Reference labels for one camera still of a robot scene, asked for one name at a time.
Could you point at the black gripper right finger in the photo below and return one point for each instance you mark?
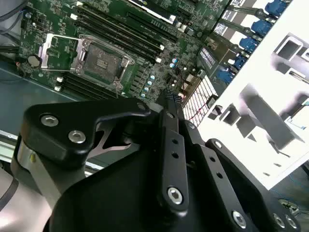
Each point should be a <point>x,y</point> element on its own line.
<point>205,178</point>

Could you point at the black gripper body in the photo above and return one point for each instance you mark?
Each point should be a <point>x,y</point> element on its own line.
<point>116,205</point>

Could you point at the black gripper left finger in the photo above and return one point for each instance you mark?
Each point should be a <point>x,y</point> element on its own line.
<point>48,137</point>

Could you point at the metal socket cover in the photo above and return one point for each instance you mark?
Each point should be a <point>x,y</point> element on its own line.
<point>46,44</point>

